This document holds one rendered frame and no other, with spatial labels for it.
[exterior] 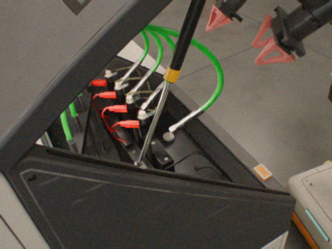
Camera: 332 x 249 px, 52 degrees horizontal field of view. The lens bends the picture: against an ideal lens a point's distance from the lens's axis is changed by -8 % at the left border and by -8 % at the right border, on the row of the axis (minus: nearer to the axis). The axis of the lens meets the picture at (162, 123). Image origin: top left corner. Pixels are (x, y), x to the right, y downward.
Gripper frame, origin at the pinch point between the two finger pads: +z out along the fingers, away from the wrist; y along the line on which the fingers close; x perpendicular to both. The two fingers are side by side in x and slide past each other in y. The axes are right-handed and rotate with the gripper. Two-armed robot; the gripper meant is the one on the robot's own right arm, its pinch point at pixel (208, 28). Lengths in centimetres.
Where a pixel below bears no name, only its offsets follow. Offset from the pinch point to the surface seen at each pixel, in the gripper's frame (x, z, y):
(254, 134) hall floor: -69, 45, -130
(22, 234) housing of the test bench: 61, 31, 41
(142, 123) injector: 19.8, 27.6, 8.8
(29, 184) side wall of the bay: 59, 22, 44
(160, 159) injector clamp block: 20.9, 34.8, -3.2
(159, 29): 27.4, 3.0, 26.4
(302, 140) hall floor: -51, 24, -149
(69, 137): 24, 38, 25
